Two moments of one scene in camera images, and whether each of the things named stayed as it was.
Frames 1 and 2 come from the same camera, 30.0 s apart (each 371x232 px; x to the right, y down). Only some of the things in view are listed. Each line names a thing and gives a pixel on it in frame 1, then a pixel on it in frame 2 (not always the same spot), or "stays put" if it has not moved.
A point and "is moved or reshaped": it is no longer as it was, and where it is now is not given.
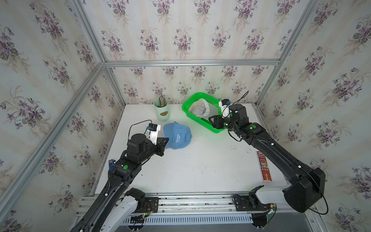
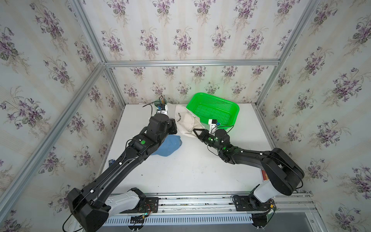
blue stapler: x=111 y=163 stays put
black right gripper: x=217 y=120 -> x=203 y=135
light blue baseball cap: x=179 y=136 is moved or reshaped
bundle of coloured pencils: x=162 y=100 stays put
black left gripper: x=160 y=149 -> x=171 y=123
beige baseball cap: x=202 y=108 -> x=186 y=121
